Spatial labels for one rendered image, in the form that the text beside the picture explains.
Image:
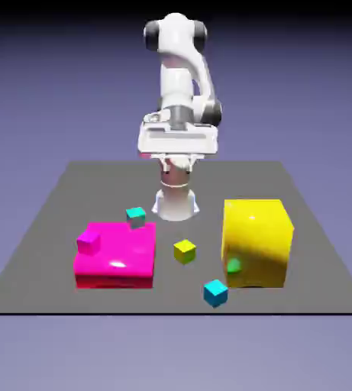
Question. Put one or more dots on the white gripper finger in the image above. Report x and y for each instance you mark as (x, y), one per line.
(188, 165)
(165, 164)

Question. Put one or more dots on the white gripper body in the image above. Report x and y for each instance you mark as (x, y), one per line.
(178, 141)

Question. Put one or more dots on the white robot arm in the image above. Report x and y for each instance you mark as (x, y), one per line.
(175, 61)

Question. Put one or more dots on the small teal cube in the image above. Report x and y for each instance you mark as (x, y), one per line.
(136, 216)

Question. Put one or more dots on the small yellow cube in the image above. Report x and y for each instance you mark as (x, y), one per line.
(184, 251)

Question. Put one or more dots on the small magenta cube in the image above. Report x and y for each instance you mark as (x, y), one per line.
(88, 242)

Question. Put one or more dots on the small cyan cube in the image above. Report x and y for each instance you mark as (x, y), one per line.
(215, 292)

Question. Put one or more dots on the large yellow box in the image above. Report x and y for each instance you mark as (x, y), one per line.
(255, 238)

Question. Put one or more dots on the large magenta box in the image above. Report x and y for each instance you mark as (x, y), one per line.
(117, 253)

